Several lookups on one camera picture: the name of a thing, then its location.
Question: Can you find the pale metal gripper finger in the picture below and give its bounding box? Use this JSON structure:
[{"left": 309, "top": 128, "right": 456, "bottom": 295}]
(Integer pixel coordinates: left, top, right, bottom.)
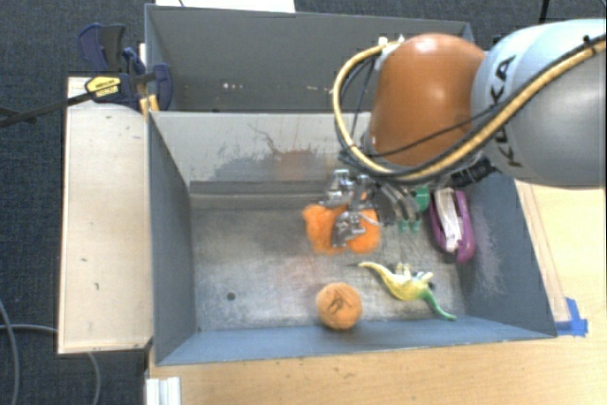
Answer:
[
  {"left": 330, "top": 210, "right": 367, "bottom": 249},
  {"left": 323, "top": 169, "right": 370, "bottom": 209}
]

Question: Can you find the orange fuzzy cloth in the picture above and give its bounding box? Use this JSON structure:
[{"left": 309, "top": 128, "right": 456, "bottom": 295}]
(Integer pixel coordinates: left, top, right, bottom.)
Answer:
[{"left": 302, "top": 198, "right": 383, "bottom": 256}]

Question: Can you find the orange ball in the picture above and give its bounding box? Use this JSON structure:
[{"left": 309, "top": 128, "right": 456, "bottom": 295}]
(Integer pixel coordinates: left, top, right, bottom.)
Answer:
[{"left": 315, "top": 282, "right": 364, "bottom": 331}]

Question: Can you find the purple and white stapler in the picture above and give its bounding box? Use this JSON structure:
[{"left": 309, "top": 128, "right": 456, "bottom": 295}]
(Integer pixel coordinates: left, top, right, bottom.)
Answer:
[{"left": 428, "top": 187, "right": 476, "bottom": 265}]

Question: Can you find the yellow-green toy dinosaur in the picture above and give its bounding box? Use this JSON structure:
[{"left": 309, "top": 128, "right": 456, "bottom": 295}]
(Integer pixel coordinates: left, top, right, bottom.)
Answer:
[{"left": 358, "top": 261, "right": 458, "bottom": 322}]

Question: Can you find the grey metal bin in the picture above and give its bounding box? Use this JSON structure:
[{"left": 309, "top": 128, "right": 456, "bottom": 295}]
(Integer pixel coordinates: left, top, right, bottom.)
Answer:
[{"left": 143, "top": 3, "right": 559, "bottom": 367}]

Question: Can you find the pale wood board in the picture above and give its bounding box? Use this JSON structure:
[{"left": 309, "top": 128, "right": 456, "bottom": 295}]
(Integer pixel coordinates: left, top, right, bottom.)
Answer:
[{"left": 56, "top": 77, "right": 156, "bottom": 355}]

